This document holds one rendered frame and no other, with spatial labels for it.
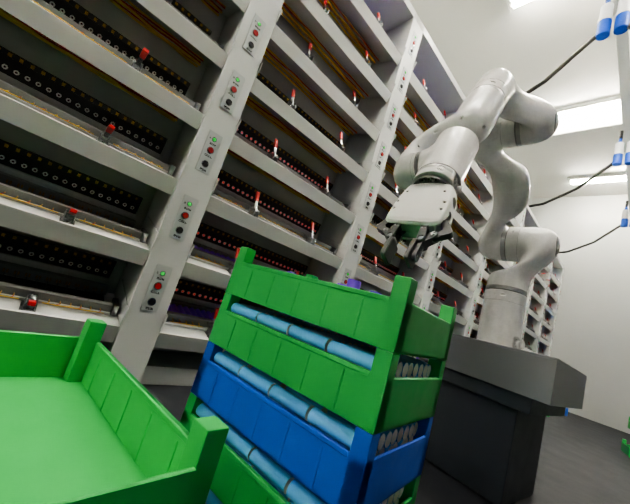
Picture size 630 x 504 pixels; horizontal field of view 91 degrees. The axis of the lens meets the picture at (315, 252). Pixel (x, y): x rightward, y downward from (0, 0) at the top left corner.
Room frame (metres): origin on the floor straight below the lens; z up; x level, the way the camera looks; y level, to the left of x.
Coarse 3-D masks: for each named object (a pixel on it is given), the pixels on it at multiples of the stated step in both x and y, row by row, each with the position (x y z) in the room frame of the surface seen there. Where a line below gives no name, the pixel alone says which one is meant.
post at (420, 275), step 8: (408, 240) 1.86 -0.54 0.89; (432, 248) 1.73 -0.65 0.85; (440, 248) 1.77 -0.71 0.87; (400, 264) 1.86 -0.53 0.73; (432, 264) 1.74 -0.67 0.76; (400, 272) 1.85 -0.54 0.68; (408, 272) 1.81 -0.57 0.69; (416, 272) 1.78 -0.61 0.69; (424, 272) 1.74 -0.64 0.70; (416, 280) 1.77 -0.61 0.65; (424, 280) 1.73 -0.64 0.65; (424, 288) 1.72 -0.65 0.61; (432, 288) 1.78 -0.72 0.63; (424, 296) 1.74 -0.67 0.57; (416, 304) 1.74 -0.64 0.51
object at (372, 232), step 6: (372, 216) 1.32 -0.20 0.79; (372, 228) 1.35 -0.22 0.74; (366, 234) 1.49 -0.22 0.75; (372, 234) 1.37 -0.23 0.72; (378, 234) 1.39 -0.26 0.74; (372, 240) 1.61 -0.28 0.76; (378, 240) 1.40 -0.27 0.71; (384, 240) 1.43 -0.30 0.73; (402, 246) 1.52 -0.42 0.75; (396, 252) 1.52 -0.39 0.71; (402, 252) 1.54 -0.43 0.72; (402, 258) 1.76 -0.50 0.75; (420, 258) 1.65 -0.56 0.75; (426, 258) 1.74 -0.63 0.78; (432, 258) 1.71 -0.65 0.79; (420, 264) 1.67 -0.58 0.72; (426, 264) 1.70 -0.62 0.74; (426, 270) 1.73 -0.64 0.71
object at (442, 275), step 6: (438, 264) 1.78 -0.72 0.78; (444, 264) 1.91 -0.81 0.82; (438, 270) 1.80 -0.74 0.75; (444, 270) 1.90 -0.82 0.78; (450, 270) 2.26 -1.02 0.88; (438, 276) 1.83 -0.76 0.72; (444, 276) 1.86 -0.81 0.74; (450, 276) 2.06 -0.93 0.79; (444, 282) 2.11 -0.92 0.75; (450, 282) 1.93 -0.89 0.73; (456, 282) 1.98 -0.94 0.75; (462, 282) 2.07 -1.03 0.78; (456, 288) 2.01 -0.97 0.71; (462, 288) 2.06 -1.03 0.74; (468, 288) 2.21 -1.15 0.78; (474, 288) 2.18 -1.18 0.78; (468, 294) 2.14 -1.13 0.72
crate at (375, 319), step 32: (256, 288) 0.47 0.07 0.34; (288, 288) 0.43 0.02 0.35; (320, 288) 0.39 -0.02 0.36; (352, 288) 0.36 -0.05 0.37; (416, 288) 0.33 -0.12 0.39; (320, 320) 0.38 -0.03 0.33; (352, 320) 0.35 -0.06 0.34; (384, 320) 0.33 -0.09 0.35; (416, 320) 0.35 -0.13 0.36; (448, 320) 0.46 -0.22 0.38; (416, 352) 0.37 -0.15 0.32
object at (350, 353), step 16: (240, 304) 0.50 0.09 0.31; (256, 320) 0.47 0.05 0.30; (272, 320) 0.44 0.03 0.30; (288, 320) 0.48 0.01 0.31; (304, 336) 0.40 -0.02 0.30; (320, 336) 0.39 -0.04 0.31; (336, 336) 0.45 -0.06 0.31; (336, 352) 0.37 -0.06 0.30; (352, 352) 0.36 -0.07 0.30; (368, 352) 0.37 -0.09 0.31; (368, 368) 0.34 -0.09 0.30; (400, 368) 0.37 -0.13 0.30; (416, 368) 0.41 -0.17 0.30
